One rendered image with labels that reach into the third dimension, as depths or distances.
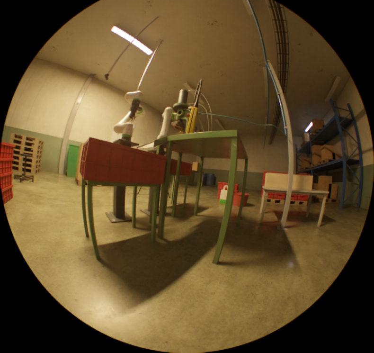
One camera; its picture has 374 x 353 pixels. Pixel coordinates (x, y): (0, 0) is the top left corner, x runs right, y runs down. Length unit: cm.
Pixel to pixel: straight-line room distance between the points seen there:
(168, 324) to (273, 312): 50
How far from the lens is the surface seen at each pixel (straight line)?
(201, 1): 358
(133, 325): 67
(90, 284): 81
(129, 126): 148
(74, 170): 460
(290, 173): 182
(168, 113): 172
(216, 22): 370
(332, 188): 632
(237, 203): 294
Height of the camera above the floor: 64
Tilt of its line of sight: 4 degrees up
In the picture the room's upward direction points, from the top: 7 degrees clockwise
